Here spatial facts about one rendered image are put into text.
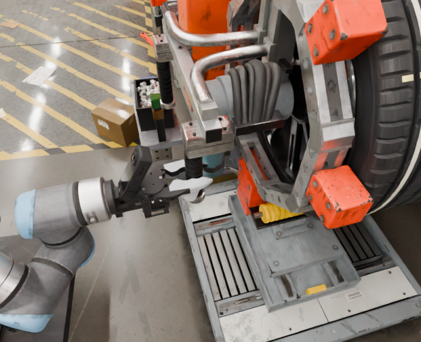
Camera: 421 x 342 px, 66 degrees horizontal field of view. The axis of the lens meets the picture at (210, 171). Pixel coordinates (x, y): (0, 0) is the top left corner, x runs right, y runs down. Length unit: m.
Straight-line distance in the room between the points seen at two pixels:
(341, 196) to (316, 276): 0.78
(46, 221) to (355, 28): 0.60
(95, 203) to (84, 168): 1.26
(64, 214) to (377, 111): 0.58
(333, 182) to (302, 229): 0.72
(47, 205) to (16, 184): 1.32
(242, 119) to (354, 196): 0.24
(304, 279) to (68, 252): 0.89
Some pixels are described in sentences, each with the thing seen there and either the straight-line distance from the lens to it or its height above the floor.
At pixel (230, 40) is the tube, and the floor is 1.00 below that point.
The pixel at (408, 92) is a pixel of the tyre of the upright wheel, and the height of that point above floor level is 1.04.
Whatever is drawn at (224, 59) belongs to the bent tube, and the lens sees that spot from 0.67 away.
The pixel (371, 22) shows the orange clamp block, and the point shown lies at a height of 1.13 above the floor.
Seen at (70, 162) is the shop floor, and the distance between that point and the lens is 1.96.
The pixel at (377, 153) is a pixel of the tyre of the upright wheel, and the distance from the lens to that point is 0.62.
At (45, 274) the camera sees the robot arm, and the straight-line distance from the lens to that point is 0.74.
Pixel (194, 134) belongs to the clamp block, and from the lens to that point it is 0.57.
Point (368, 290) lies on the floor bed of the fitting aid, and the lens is 1.48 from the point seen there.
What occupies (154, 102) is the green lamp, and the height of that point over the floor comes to 0.65.
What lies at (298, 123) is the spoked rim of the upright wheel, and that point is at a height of 0.78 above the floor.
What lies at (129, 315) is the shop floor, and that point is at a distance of 1.43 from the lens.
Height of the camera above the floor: 1.34
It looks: 50 degrees down
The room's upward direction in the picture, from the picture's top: straight up
